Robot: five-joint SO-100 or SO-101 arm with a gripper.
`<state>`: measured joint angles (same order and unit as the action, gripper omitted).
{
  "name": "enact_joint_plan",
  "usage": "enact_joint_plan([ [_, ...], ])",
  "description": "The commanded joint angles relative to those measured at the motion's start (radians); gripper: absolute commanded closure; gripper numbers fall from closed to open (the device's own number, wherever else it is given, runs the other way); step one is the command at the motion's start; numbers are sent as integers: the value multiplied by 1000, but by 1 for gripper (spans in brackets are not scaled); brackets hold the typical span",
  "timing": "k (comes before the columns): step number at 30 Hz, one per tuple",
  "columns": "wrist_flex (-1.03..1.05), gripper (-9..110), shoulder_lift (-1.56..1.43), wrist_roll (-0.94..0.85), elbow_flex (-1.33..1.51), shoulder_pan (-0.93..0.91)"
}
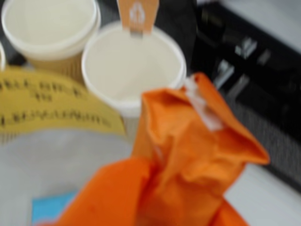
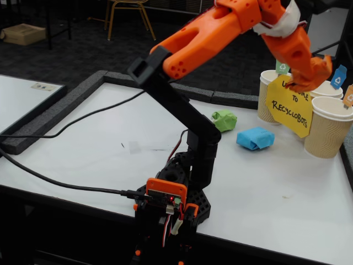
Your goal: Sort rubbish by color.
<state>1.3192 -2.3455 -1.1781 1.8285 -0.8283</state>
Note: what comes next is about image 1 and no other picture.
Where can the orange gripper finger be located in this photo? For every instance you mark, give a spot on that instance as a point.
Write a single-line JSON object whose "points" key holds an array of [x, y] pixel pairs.
{"points": [[113, 193], [228, 216]]}

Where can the blue paper ball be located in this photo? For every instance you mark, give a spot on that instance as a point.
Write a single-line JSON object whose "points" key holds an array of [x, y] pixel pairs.
{"points": [[49, 207]]}

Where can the orange paper ball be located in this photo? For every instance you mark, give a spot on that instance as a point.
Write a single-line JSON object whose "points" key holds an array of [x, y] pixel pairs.
{"points": [[200, 153]]}

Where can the dark grey foam strip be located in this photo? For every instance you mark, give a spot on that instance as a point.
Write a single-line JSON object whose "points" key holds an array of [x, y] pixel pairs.
{"points": [[270, 146]]}

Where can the yellow handwritten welcome sign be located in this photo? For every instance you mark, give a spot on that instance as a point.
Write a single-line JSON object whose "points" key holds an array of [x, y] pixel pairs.
{"points": [[58, 106]]}

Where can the orange recycling bin tag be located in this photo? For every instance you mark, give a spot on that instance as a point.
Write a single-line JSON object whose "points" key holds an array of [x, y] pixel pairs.
{"points": [[137, 16]]}

